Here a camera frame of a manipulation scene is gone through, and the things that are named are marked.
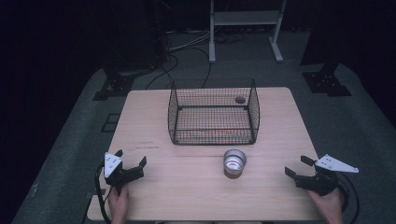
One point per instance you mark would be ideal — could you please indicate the person's right hand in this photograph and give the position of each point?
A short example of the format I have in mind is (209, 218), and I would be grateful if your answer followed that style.
(328, 207)

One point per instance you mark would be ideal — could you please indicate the person's left hand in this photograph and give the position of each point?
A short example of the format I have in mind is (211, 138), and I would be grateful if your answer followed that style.
(119, 203)

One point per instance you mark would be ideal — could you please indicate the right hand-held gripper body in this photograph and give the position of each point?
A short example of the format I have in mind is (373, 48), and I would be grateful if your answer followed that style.
(320, 182)

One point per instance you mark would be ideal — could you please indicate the silver metal cup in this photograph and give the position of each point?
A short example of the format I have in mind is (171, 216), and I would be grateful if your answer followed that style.
(234, 164)

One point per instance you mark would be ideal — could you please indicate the white metal stand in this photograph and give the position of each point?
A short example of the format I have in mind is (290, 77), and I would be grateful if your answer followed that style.
(246, 18)

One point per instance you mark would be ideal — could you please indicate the black square floor frame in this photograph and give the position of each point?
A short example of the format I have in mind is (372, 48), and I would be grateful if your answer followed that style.
(110, 123)

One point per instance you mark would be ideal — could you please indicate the small dark round object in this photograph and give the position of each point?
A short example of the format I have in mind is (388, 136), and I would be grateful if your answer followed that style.
(240, 100)

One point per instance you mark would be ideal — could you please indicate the black stand base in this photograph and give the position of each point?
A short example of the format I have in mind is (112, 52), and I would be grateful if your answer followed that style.
(115, 85)
(325, 82)

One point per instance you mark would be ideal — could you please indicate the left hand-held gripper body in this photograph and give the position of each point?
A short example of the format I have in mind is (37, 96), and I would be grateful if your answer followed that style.
(115, 174)

